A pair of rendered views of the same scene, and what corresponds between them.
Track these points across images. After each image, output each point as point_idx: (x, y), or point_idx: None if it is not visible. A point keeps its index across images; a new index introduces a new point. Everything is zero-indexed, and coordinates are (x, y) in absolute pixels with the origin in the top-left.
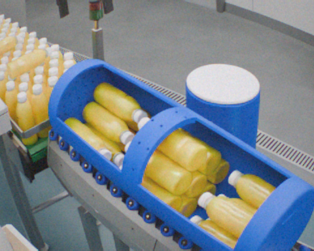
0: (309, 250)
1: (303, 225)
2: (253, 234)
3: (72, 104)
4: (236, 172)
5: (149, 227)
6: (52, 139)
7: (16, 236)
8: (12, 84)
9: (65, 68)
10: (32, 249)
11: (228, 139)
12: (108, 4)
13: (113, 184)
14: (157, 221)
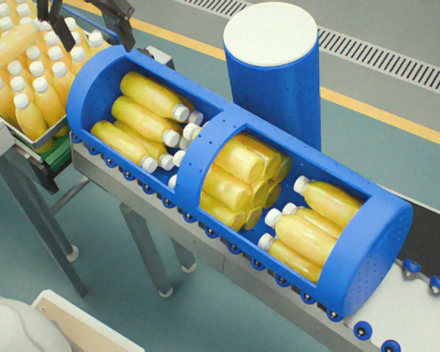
0: (418, 268)
1: (402, 240)
2: (336, 273)
3: (97, 103)
4: (301, 180)
5: (213, 240)
6: (77, 142)
7: (60, 308)
8: None
9: None
10: (84, 317)
11: (287, 148)
12: (127, 40)
13: None
14: None
